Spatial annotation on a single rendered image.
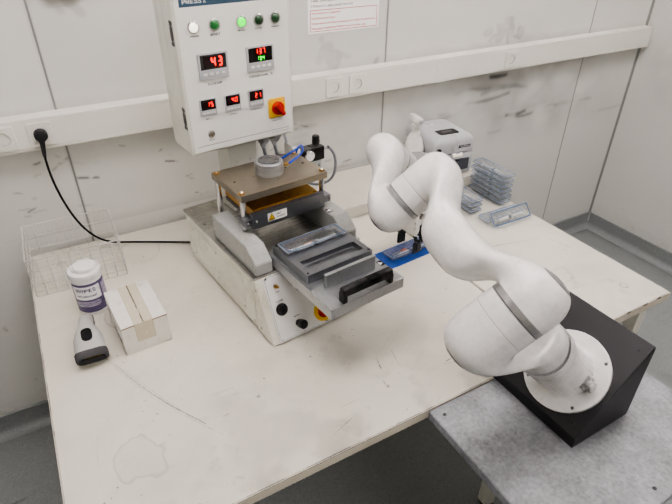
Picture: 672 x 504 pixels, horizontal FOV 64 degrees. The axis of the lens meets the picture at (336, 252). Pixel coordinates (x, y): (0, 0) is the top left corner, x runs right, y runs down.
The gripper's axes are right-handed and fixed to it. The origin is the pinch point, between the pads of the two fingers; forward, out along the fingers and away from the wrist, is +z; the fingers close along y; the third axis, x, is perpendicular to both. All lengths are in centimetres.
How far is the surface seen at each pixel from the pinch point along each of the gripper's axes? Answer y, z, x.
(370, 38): 58, -52, -26
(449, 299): -26.8, 3.4, 7.0
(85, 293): 25, -5, 97
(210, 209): 33, -15, 55
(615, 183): 32, 44, -196
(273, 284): -9, -12, 56
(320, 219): 4.2, -17.6, 32.5
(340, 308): -33, -18, 52
